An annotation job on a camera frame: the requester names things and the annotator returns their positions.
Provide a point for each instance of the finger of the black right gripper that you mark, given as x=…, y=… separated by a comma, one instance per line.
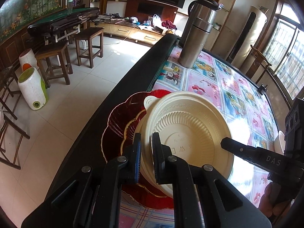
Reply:
x=260, y=157

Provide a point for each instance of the red scalloped plate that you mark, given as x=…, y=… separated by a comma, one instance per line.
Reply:
x=117, y=139

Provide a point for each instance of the far wooden stool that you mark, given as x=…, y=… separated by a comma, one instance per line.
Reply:
x=93, y=50

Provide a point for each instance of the steel thermos flask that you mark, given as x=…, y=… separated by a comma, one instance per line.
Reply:
x=193, y=46

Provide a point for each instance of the small black clamp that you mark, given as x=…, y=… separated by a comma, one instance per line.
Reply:
x=262, y=89

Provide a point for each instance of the standing air conditioner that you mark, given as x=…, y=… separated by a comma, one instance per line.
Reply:
x=249, y=35

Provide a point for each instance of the large steel kettle jug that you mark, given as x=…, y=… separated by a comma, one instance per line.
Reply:
x=205, y=10

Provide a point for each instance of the white orange trash bin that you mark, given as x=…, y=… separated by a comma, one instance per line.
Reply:
x=27, y=60

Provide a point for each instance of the wooden chair by window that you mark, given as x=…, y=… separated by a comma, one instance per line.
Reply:
x=260, y=61

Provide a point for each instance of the wooden tv cabinet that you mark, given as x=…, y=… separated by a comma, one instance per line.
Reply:
x=129, y=31

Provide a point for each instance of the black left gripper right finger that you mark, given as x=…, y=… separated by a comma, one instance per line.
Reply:
x=202, y=196

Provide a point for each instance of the flower wall painting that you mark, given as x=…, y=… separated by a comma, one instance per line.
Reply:
x=15, y=14

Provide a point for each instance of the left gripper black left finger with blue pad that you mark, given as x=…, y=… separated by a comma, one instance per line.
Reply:
x=90, y=198

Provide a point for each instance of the green mahjong table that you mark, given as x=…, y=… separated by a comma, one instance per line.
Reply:
x=51, y=26

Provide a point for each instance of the cream plastic bowl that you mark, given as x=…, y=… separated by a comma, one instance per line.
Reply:
x=191, y=126

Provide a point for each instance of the person hand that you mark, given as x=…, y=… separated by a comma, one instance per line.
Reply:
x=268, y=209

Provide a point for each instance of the wooden stool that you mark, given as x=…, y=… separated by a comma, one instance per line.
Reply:
x=54, y=62
x=93, y=50

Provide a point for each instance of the near wooden stool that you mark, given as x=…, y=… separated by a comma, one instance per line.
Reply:
x=54, y=62

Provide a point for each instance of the colourful patterned tablecloth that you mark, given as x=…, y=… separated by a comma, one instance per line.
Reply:
x=247, y=113

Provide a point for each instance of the white small bowl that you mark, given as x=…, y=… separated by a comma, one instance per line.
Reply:
x=279, y=143

